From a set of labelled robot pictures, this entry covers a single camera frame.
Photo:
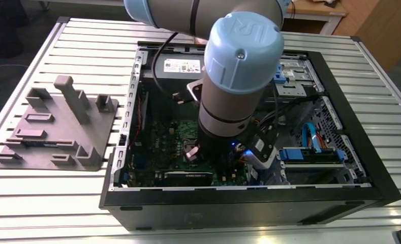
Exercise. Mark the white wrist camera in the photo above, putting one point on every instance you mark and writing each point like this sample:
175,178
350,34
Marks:
260,152

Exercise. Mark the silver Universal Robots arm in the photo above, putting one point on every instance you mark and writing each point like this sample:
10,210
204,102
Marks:
227,106

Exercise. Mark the silver disk bay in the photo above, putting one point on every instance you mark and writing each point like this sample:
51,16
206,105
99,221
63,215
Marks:
294,89
315,166

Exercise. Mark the green motherboard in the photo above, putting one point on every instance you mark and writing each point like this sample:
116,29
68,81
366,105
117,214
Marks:
165,152

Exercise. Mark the black office chair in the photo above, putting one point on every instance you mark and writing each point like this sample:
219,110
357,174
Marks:
2,25

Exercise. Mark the RAM stick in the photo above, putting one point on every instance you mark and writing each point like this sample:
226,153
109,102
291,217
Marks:
40,144

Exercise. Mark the wooden desk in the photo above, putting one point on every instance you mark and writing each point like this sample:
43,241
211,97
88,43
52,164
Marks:
308,10

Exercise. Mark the grey power supply unit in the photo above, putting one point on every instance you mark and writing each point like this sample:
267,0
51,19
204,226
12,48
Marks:
183,65

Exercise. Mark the black graphics card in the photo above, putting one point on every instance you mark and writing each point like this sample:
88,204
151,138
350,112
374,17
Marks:
186,178

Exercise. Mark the grey wrist bracket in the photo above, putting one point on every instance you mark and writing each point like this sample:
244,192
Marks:
192,91

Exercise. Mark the grey parts rack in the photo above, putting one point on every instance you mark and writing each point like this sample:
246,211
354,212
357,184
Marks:
60,152

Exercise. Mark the CPU socket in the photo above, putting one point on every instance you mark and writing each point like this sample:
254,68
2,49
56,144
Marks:
187,142

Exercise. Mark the black PC case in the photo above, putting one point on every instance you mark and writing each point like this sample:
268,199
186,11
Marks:
254,211

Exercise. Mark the wooden cabinet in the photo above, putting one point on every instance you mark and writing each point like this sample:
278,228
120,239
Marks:
382,30

